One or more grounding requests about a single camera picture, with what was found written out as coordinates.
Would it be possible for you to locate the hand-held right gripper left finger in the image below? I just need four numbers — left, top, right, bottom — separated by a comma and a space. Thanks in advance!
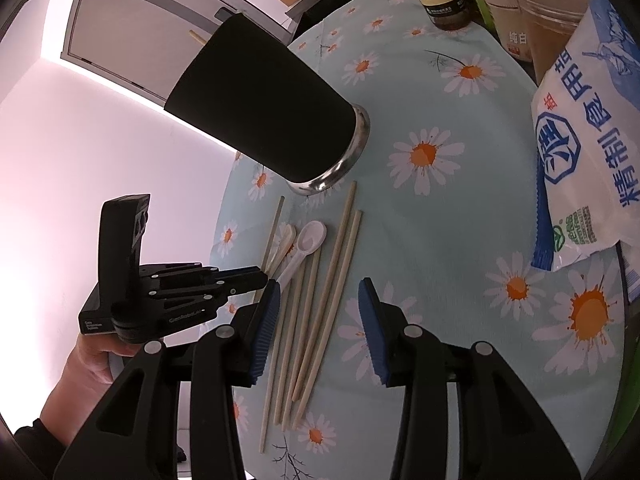
52, 280, 281, 480

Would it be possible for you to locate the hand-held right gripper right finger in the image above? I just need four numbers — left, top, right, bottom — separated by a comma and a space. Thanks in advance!
357, 277, 583, 480

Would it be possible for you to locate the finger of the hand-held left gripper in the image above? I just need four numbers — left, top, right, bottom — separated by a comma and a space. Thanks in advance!
141, 261, 269, 289
149, 285, 264, 309

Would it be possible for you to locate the white plastic spoon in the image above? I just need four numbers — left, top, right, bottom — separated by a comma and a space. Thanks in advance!
272, 220, 328, 286
265, 224, 297, 273

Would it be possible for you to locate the black steel-rimmed utensil holder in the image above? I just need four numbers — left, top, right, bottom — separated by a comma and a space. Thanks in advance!
163, 12, 371, 196

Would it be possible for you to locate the person's left forearm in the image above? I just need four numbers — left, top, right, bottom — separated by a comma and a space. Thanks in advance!
12, 417, 76, 468

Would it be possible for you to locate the person's left hand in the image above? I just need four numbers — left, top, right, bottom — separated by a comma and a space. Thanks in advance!
41, 340, 137, 428

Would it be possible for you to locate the daisy print tablecloth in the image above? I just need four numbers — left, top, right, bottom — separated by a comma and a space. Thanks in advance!
212, 0, 636, 480

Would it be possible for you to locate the grey cabinet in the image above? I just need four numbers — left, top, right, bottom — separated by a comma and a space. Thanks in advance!
60, 0, 296, 106

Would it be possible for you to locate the blue white packet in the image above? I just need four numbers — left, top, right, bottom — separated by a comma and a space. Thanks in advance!
619, 242, 640, 306

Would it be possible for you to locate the white blue salt bag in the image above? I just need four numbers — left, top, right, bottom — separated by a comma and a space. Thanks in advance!
530, 0, 640, 273

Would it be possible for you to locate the white paper tub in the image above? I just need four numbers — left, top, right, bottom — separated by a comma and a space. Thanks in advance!
465, 0, 533, 61

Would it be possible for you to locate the clear plastic cup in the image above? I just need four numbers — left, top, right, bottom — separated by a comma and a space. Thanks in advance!
510, 0, 598, 86

